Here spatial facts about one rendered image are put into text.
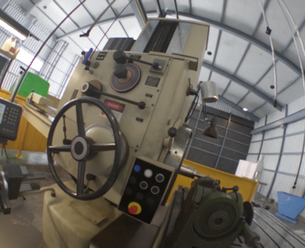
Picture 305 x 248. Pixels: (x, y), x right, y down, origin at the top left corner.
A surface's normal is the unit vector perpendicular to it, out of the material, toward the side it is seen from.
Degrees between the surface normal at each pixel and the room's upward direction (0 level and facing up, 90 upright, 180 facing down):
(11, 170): 21
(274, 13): 169
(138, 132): 90
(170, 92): 90
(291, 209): 90
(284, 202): 90
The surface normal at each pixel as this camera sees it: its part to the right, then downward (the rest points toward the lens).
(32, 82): 0.94, 0.21
